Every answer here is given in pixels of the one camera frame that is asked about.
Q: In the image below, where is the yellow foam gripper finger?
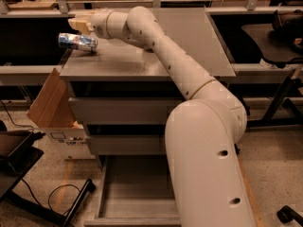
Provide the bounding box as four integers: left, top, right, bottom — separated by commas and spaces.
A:
68, 16, 94, 35

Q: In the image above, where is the red bull can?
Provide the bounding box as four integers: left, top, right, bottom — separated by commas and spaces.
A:
58, 33, 98, 53

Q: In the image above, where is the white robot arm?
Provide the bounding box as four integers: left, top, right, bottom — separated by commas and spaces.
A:
69, 7, 257, 227

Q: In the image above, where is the grey drawer cabinet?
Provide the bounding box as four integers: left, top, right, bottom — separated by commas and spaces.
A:
61, 9, 233, 161

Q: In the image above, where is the grey top drawer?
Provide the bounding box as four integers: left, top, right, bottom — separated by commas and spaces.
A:
69, 97, 183, 124

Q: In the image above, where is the grey middle drawer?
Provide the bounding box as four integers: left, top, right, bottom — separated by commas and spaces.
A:
86, 135, 166, 155

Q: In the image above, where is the grey open bottom drawer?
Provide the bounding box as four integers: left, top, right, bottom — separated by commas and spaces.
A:
84, 155, 181, 227

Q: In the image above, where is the open cardboard box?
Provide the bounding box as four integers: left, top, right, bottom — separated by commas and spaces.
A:
27, 69, 95, 160

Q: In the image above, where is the black office chair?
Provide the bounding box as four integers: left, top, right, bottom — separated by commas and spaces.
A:
241, 9, 303, 68

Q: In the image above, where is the black table leg base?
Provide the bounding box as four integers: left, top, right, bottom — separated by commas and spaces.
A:
247, 64, 303, 128

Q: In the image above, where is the black caster bottom right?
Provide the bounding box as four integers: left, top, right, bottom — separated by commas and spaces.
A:
276, 205, 303, 227

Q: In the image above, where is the black stand with cable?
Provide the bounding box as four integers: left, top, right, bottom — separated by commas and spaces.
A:
0, 119, 97, 227

